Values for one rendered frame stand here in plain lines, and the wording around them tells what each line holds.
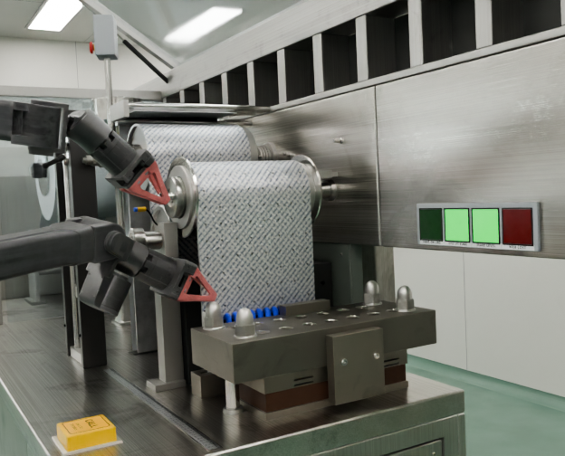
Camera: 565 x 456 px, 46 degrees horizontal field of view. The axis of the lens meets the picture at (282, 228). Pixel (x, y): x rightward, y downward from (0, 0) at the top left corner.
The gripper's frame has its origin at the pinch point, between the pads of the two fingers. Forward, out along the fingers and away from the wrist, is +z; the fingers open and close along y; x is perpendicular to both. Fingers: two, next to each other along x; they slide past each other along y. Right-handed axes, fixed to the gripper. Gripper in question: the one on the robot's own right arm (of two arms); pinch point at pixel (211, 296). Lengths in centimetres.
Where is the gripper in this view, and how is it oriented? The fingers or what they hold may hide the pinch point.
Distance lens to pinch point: 120.0
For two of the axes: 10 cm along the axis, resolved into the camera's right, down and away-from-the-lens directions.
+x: 3.9, -9.0, 2.0
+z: 7.7, 4.4, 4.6
